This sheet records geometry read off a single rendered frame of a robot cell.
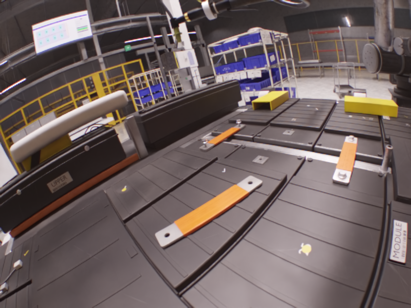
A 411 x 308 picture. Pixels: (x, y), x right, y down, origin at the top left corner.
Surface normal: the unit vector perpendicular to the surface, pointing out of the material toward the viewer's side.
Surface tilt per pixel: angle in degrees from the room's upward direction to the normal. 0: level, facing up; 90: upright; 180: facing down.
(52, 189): 90
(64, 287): 0
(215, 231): 0
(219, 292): 0
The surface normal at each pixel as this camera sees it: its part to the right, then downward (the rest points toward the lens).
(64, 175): 0.66, 0.17
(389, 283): -0.25, -0.87
